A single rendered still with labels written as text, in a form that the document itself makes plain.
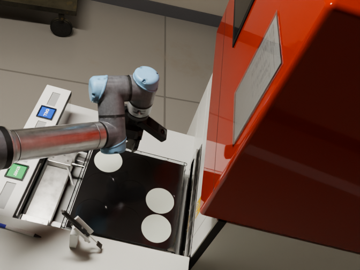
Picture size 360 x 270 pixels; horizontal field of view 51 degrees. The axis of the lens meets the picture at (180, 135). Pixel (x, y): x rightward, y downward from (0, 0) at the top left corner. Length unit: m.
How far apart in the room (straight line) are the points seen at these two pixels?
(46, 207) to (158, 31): 2.57
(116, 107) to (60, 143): 0.20
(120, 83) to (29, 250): 0.52
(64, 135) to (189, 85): 2.27
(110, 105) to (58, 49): 2.19
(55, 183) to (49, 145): 0.43
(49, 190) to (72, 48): 2.04
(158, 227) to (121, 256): 0.19
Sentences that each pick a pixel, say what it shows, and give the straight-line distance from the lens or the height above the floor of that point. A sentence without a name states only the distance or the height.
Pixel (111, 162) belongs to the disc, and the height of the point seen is 0.90.
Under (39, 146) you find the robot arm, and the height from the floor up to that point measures 1.30.
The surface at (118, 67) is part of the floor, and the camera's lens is 3.11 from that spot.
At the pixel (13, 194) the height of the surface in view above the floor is 0.96.
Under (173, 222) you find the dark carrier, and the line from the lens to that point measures 1.30.
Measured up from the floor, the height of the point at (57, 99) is 0.96.
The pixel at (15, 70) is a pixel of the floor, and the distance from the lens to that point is 3.00.
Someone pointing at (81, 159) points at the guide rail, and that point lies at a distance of 1.43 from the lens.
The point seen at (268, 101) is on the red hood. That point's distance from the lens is 0.65.
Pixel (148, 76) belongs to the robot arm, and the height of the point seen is 1.33.
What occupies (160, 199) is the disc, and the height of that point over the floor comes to 0.90.
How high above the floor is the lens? 2.02
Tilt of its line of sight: 48 degrees down
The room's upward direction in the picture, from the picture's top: 22 degrees clockwise
